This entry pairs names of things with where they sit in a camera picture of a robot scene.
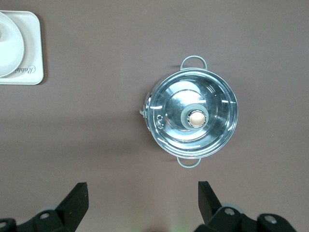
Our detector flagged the brown table cover mat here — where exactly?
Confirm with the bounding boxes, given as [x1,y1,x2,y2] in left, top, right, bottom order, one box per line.
[0,0,309,232]

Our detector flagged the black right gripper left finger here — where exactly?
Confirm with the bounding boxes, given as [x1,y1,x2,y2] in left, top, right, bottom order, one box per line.
[18,182,90,232]

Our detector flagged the steel electric cooking pot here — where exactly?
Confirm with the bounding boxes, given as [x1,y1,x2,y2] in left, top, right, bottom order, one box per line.
[139,55,239,169]

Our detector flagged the beige round plate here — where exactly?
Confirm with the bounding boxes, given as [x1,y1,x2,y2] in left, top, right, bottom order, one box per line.
[0,11,26,78]

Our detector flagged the glass pot lid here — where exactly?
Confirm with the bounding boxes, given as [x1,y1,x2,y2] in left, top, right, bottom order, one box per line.
[147,70,239,159]

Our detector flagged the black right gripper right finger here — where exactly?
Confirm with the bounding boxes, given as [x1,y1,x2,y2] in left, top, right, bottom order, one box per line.
[193,180,259,232]

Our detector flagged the beige rabbit print tray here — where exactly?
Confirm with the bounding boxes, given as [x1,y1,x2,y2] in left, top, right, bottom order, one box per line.
[0,11,45,85]

